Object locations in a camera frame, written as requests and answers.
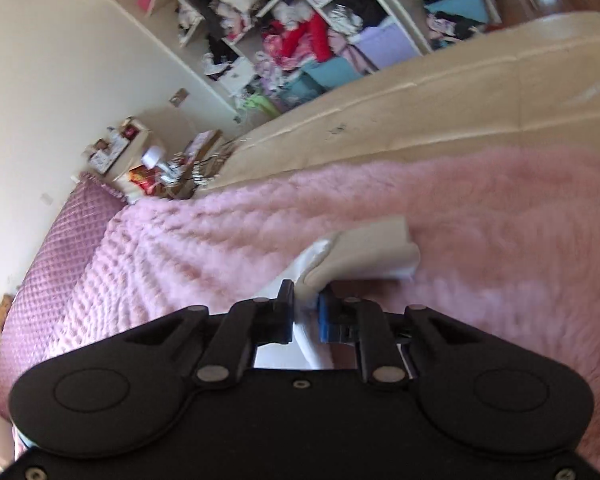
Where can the beige nightstand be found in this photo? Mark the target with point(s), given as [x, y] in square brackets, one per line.
[130, 156]

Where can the wall outlet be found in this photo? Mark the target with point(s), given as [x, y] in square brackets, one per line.
[179, 97]

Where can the red snack bag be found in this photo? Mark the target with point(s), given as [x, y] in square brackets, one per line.
[142, 178]

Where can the dried flower branches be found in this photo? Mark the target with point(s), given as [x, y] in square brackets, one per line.
[202, 170]

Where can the white printed t-shirt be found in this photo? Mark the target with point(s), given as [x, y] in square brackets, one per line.
[365, 250]

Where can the pink fluffy blanket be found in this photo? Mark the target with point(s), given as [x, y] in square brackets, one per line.
[480, 210]

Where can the purple quilted headboard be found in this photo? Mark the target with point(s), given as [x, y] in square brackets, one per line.
[45, 270]

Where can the purple storage box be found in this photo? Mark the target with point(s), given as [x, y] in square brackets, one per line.
[386, 44]

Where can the brown teddy bear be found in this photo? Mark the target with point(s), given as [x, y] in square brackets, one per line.
[1, 312]

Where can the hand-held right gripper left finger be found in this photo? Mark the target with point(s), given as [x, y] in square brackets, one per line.
[286, 312]

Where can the beige bed frame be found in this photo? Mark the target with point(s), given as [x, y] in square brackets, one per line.
[430, 105]

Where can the teal storage box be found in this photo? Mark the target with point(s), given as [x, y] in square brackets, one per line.
[457, 6]

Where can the white table lamp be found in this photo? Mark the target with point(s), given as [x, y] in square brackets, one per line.
[153, 156]

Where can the blue storage bin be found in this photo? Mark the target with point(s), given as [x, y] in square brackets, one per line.
[332, 72]
[300, 92]

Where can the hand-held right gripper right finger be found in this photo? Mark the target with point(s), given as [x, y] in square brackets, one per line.
[325, 316]

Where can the pile of clothes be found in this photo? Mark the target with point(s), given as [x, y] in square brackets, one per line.
[315, 35]

